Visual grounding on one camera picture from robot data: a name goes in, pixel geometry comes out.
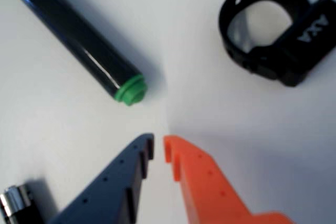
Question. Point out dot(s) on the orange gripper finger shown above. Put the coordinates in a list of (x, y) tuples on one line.
[(207, 190)]

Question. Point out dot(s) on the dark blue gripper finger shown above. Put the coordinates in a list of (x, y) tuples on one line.
[(110, 190)]

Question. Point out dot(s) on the black marker with green cap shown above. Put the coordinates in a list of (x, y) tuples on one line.
[(76, 32)]

